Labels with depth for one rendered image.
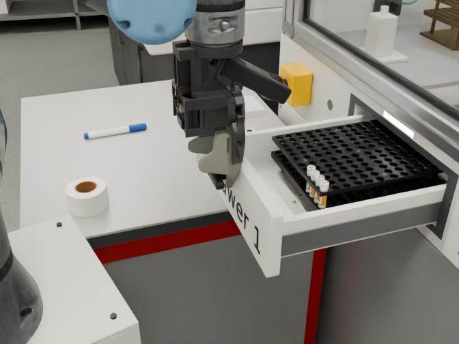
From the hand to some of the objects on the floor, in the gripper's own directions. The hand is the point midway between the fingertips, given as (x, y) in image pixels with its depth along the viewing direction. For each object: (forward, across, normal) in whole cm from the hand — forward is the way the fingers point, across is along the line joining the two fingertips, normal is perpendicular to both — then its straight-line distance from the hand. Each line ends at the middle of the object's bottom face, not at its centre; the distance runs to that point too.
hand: (229, 171), depth 77 cm
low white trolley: (+90, -41, -2) cm, 99 cm away
